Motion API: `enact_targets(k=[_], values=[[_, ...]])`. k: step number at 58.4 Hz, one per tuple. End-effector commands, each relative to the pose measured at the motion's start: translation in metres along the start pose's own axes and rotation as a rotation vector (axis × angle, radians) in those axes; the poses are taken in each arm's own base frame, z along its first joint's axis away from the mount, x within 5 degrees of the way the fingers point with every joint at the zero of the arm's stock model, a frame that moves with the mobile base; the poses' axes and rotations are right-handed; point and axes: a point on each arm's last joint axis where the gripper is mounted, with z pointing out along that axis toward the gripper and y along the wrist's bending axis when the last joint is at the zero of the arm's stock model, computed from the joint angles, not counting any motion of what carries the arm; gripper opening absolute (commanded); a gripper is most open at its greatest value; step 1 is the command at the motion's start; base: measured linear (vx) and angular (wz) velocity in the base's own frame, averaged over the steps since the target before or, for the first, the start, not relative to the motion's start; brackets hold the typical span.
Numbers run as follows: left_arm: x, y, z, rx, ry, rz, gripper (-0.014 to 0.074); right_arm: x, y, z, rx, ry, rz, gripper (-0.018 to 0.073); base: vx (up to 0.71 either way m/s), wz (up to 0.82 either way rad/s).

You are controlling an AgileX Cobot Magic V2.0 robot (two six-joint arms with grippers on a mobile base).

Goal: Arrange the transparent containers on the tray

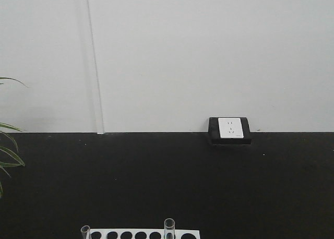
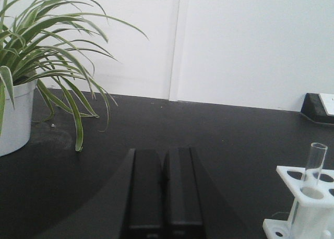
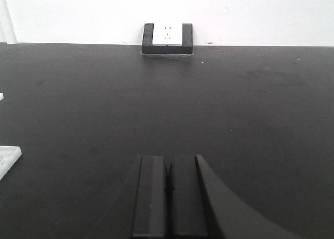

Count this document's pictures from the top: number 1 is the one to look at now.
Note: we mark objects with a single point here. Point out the clear glass test tube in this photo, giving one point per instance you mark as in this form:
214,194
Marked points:
85,232
169,228

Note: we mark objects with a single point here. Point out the black and white power socket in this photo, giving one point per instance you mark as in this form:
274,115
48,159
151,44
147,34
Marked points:
229,131

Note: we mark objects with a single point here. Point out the white test tube rack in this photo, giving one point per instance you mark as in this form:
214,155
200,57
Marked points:
141,233

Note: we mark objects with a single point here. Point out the green potted spider plant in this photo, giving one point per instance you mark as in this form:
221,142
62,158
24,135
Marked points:
10,151

